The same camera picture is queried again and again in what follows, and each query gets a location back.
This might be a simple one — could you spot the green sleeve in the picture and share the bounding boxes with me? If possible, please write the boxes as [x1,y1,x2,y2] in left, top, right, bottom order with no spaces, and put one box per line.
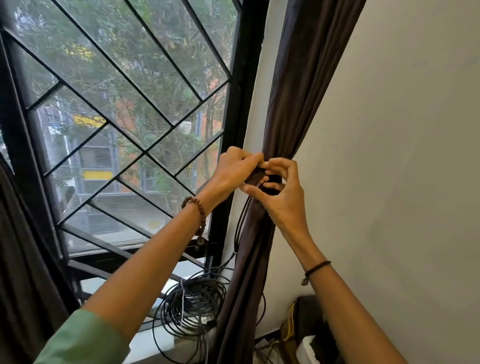
[34,309,132,364]

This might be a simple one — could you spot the brown curtain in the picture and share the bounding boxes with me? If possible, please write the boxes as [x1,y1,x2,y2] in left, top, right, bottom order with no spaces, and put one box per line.
[210,0,367,364]

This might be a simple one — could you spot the dark grey curtain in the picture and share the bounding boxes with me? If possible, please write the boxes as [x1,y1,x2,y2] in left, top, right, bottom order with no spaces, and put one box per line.
[0,152,82,364]

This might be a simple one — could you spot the white window sill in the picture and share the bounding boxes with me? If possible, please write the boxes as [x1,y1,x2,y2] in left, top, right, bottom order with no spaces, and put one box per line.
[79,258,226,364]

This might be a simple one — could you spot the coiled black cable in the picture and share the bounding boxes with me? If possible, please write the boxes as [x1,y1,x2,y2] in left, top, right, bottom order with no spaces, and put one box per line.
[151,195,268,364]

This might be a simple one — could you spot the black box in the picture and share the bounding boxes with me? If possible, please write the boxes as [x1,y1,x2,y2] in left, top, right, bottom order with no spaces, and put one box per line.
[293,295,340,364]

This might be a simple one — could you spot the person's left forearm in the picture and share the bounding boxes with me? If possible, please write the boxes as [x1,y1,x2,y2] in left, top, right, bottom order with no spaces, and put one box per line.
[82,187,223,344]

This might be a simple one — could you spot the dark curtain tieback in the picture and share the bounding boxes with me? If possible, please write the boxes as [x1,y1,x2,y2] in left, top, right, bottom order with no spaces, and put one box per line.
[245,167,285,197]

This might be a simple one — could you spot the black cord wristband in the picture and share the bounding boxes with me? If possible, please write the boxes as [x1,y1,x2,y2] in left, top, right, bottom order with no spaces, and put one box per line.
[301,260,333,287]

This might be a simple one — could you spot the person's left hand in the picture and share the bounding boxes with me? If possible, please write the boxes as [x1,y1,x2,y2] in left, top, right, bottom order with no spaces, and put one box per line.
[196,146,265,211]

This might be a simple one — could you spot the brown beaded bracelet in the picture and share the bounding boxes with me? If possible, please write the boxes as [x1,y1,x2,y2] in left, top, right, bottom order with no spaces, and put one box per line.
[181,196,208,251]

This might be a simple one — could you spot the person's right forearm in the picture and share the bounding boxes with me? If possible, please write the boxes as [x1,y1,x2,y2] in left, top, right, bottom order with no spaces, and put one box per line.
[288,233,409,364]

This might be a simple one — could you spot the black window frame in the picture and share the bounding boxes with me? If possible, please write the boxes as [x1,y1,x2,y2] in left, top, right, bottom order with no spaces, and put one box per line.
[204,0,271,271]

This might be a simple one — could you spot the person's right hand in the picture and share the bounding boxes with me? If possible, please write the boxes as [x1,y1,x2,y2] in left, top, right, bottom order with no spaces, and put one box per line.
[239,157,313,244]

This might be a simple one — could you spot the yellow cable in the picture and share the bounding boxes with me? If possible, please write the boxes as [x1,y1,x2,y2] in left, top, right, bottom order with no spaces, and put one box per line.
[279,302,298,343]

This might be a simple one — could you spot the white device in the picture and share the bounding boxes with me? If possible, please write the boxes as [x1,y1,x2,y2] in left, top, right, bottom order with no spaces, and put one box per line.
[295,335,320,364]

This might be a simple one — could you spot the black window grille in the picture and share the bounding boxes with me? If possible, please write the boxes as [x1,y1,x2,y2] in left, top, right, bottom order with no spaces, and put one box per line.
[0,0,241,280]

